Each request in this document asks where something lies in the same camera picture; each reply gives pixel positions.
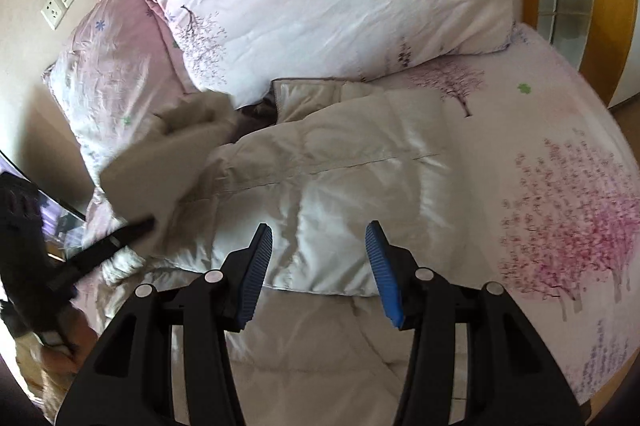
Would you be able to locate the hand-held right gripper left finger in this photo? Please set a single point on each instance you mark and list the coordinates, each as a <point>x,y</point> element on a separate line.
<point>256,276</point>

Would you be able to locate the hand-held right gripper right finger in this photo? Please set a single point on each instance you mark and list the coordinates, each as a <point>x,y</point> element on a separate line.
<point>382,276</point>

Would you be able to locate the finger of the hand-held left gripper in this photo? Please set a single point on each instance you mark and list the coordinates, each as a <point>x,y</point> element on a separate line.
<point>107,243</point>

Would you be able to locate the white puffer jacket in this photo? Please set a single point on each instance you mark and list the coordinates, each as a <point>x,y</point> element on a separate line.
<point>340,186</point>

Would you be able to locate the person's left hand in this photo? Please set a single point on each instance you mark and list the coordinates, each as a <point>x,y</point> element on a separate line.
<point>67,356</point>

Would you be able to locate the flat dark screen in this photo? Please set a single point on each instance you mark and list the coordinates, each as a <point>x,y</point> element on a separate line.
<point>57,218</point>

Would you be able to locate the small floral pillow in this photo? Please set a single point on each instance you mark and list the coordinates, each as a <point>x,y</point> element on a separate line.
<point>120,71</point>

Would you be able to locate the floral bed sheet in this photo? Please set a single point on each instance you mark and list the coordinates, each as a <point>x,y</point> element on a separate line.
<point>550,146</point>

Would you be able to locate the white wall socket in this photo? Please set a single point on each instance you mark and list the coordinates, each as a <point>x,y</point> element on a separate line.
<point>55,10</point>

